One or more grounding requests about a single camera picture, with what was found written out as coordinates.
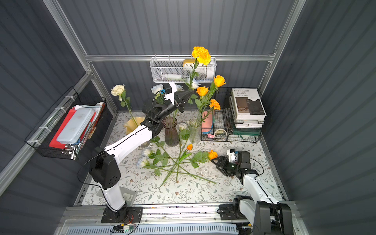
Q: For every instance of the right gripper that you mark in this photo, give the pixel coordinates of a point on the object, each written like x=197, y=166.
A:
x=226, y=164

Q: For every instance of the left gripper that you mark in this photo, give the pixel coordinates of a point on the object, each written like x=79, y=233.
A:
x=177, y=100

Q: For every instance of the orange tulip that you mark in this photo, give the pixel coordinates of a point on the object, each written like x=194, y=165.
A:
x=185, y=152

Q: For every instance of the yellow orange rose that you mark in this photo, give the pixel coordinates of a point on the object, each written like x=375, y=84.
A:
x=217, y=82

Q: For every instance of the large orange marigold stem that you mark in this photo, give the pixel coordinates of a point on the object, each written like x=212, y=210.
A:
x=201, y=56

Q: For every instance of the cream white rose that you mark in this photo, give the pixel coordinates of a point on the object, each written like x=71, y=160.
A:
x=120, y=92

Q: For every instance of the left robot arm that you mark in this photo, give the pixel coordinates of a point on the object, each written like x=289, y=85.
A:
x=104, y=163

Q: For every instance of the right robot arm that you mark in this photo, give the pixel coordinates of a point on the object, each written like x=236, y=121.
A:
x=267, y=216

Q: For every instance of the pile of flowers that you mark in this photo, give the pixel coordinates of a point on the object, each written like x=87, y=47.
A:
x=152, y=160

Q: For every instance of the yellow wavy vase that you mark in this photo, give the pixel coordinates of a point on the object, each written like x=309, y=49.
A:
x=132, y=124

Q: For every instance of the purple ribbed glass vase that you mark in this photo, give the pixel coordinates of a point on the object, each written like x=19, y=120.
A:
x=171, y=134

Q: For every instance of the orange rose on table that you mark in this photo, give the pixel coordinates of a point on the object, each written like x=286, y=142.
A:
x=202, y=157

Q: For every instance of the tape roll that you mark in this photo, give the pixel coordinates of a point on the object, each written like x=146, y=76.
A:
x=220, y=133

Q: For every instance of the clear glass vase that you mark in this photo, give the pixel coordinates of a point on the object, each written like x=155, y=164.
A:
x=195, y=131

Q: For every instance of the pink folder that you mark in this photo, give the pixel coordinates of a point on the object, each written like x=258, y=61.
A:
x=207, y=124

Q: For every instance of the interior design trends book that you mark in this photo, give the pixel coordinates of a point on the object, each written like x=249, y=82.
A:
x=248, y=104

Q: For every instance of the floral table mat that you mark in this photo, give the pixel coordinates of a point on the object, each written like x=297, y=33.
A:
x=209, y=186

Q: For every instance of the yellow clock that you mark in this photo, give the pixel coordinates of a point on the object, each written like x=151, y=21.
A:
x=188, y=63

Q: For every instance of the white plastic case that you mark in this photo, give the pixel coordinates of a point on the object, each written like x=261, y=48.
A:
x=75, y=126

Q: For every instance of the red folder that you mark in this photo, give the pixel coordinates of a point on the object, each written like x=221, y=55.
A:
x=54, y=143

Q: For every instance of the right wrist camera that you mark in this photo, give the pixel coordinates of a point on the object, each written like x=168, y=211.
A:
x=232, y=155

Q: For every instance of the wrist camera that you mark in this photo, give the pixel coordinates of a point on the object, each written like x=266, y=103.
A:
x=170, y=92
x=232, y=155

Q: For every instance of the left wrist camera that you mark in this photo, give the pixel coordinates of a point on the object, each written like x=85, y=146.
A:
x=170, y=92

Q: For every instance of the black wire desk organizer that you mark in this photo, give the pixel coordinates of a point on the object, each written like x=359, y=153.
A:
x=225, y=118

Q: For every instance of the white wire wall basket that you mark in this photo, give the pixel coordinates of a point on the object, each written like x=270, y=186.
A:
x=166, y=69

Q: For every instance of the black wire side basket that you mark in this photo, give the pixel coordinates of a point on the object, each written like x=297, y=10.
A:
x=41, y=138

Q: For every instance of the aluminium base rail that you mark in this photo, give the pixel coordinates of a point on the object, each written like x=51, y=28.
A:
x=162, y=219

